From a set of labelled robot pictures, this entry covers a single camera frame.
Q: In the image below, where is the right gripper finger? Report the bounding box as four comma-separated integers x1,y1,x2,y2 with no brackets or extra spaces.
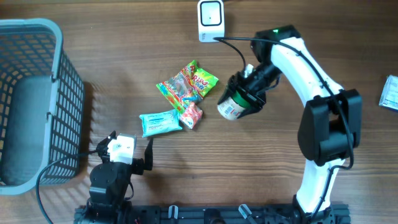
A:
238,105,263,119
217,84,236,105

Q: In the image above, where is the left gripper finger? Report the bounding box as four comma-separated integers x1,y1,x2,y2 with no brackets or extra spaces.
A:
144,138,154,170
96,131,116,149

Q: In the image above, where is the green lid spice jar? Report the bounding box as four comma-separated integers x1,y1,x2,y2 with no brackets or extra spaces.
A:
217,92,251,120

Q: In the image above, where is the teal wet wipes pack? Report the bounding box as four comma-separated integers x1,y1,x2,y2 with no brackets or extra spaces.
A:
139,109,183,138

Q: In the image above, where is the Haribo candy bag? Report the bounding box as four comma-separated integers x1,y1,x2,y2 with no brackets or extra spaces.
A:
156,60,218,114

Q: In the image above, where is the Kleenex tissue pack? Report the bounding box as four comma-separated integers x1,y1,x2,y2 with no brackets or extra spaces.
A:
179,102,203,129

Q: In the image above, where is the white paper box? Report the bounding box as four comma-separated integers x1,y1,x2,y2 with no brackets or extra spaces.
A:
379,75,398,111

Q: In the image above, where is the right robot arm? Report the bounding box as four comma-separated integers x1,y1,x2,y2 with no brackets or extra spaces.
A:
217,25,362,223

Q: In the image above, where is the white barcode scanner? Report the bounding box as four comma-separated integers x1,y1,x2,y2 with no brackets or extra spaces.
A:
197,0,225,43

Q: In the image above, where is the grey plastic basket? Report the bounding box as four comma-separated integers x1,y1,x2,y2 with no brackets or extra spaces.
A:
1,18,85,196

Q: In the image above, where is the left black cable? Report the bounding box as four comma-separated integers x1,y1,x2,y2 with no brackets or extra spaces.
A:
35,150,100,224

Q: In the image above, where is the black cable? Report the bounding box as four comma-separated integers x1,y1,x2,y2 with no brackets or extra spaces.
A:
213,36,355,218
35,150,100,224

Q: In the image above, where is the right black cable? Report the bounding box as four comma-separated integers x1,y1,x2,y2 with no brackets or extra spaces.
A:
213,36,355,218

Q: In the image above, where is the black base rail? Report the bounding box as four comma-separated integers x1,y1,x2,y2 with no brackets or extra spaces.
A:
73,203,351,224

